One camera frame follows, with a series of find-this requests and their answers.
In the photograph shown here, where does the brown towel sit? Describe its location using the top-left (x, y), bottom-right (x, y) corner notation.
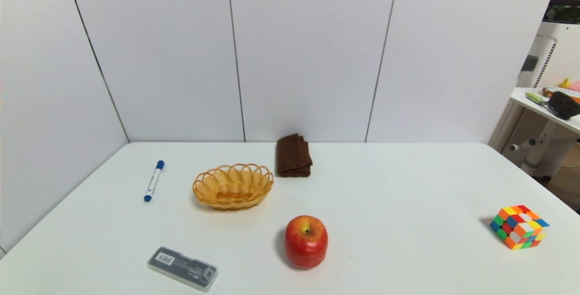
top-left (277, 133), bottom-right (313, 178)

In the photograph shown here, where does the yellow wicker basket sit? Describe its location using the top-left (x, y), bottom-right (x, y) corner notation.
top-left (193, 164), bottom-right (274, 210)

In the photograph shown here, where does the red apple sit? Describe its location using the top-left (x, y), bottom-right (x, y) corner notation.
top-left (285, 215), bottom-right (329, 270)

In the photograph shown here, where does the blue white marker pen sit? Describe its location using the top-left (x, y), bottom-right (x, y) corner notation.
top-left (144, 160), bottom-right (165, 203)

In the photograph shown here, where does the grey plastic case with barcode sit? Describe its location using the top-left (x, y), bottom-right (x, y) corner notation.
top-left (147, 247), bottom-right (219, 293)

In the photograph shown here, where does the white side table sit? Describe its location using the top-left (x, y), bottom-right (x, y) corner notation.
top-left (489, 87), bottom-right (580, 178)

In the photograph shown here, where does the colourful puzzle cube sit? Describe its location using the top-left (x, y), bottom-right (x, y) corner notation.
top-left (489, 205), bottom-right (550, 250)

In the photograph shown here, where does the black brush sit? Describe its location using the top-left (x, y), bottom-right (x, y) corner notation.
top-left (547, 91), bottom-right (580, 121)

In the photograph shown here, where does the white pegboard panel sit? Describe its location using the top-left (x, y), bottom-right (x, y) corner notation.
top-left (517, 22), bottom-right (580, 89)

